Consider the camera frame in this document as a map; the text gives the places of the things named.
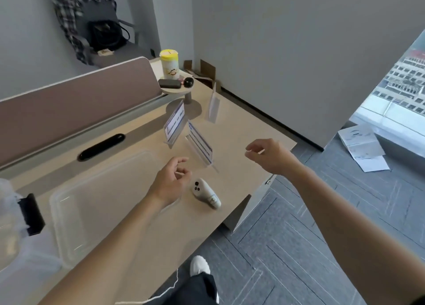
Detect person's left hand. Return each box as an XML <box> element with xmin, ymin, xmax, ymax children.
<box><xmin>148</xmin><ymin>157</ymin><xmax>193</xmax><ymax>210</ymax></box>

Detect person's right hand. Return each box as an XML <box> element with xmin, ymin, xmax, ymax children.
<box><xmin>245</xmin><ymin>138</ymin><xmax>301</xmax><ymax>179</ymax></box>

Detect person's left forearm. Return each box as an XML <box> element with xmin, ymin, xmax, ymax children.
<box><xmin>38</xmin><ymin>191</ymin><xmax>167</xmax><ymax>305</ymax></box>

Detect person's right forearm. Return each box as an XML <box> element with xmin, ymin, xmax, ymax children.
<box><xmin>290</xmin><ymin>164</ymin><xmax>425</xmax><ymax>305</ymax></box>

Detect white handheld controller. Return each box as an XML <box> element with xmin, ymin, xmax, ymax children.
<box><xmin>192</xmin><ymin>178</ymin><xmax>222</xmax><ymax>210</ymax></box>

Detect white desk drawer cabinet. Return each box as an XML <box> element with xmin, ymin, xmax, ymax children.
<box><xmin>223</xmin><ymin>174</ymin><xmax>277</xmax><ymax>233</ymax></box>

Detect empty clear acrylic sign holder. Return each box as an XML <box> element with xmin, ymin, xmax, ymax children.
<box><xmin>207</xmin><ymin>82</ymin><xmax>221</xmax><ymax>124</ymax></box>

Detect beige round desk stand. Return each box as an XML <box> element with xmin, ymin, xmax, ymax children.
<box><xmin>160</xmin><ymin>70</ymin><xmax>203</xmax><ymax>120</ymax></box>

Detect person's white shoe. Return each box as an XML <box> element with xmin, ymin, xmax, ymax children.
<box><xmin>189</xmin><ymin>255</ymin><xmax>211</xmax><ymax>277</ymax></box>

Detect clear plastic lid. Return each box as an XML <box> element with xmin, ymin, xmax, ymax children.
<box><xmin>49</xmin><ymin>150</ymin><xmax>181</xmax><ymax>268</ymax></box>

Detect brown cardboard box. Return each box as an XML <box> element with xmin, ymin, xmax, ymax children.
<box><xmin>183</xmin><ymin>59</ymin><xmax>222</xmax><ymax>93</ymax></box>

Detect white printed paper sheets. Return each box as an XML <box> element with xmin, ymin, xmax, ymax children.
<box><xmin>338</xmin><ymin>124</ymin><xmax>390</xmax><ymax>173</ymax></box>

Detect yellow lidded wipes canister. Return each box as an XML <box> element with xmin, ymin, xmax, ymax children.
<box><xmin>159</xmin><ymin>49</ymin><xmax>180</xmax><ymax>80</ymax></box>

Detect person's black trousers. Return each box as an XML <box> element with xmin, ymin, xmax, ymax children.
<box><xmin>144</xmin><ymin>272</ymin><xmax>220</xmax><ymax>305</ymax></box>

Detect brown desk partition panel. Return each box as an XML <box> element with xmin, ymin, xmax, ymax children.
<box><xmin>0</xmin><ymin>56</ymin><xmax>163</xmax><ymax>167</ymax></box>

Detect black container latch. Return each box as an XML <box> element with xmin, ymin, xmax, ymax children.
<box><xmin>18</xmin><ymin>193</ymin><xmax>46</xmax><ymax>236</ymax></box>

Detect window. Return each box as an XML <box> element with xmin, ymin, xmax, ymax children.
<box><xmin>349</xmin><ymin>29</ymin><xmax>425</xmax><ymax>157</ymax></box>

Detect black handbag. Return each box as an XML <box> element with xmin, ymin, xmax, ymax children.
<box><xmin>87</xmin><ymin>19</ymin><xmax>131</xmax><ymax>52</ymax></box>

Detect clear plastic storage container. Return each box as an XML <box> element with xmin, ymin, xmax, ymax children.
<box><xmin>0</xmin><ymin>178</ymin><xmax>64</xmax><ymax>274</ymax></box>

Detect grey office chair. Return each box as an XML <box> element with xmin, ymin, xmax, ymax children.
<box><xmin>71</xmin><ymin>0</ymin><xmax>156</xmax><ymax>68</ymax></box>

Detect plaid shirt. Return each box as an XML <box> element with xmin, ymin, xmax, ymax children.
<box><xmin>50</xmin><ymin>0</ymin><xmax>117</xmax><ymax>65</ymax></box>

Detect black oval cable grommet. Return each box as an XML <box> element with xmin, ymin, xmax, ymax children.
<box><xmin>77</xmin><ymin>133</ymin><xmax>126</xmax><ymax>162</ymax></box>

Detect white cable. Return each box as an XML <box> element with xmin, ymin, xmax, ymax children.
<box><xmin>114</xmin><ymin>269</ymin><xmax>180</xmax><ymax>305</ymax></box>

